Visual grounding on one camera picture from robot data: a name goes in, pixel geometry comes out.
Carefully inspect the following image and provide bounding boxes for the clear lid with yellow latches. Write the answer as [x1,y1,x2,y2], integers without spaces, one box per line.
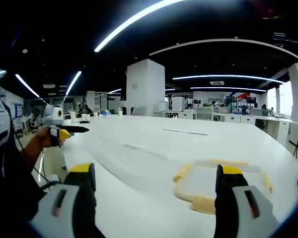
[173,158,274,214]

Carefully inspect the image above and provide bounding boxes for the white box appliance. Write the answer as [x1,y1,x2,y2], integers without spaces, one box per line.
[172,96,186,112]

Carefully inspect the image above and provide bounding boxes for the white mesh chair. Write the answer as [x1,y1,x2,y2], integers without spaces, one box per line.
[196,106,214,121]

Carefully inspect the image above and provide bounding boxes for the person's black clothed torso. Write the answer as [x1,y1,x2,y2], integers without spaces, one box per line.
[0,99,55,224]

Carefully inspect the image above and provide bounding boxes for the person's left hand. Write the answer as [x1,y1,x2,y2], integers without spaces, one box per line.
[36,126,65,149]

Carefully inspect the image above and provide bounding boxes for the white worn chest device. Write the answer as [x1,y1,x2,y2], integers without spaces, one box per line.
[0,94,12,149]

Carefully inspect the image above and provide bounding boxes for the long ceiling light strip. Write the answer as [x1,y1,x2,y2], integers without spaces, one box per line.
[14,73,40,98]
[190,86,268,93]
[93,0,189,53]
[172,74,286,84]
[65,71,82,96]

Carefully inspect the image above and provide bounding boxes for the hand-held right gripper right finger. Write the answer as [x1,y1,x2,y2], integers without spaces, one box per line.
[213,164,280,238]

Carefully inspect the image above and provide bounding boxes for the white flat strip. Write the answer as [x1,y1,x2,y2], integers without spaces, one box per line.
[161,127,210,136]

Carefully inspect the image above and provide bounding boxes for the white square column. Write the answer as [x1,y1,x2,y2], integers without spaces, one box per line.
[126,59,166,117]

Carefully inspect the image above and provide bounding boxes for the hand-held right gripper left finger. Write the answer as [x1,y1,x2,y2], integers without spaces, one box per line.
[31,163,100,238]

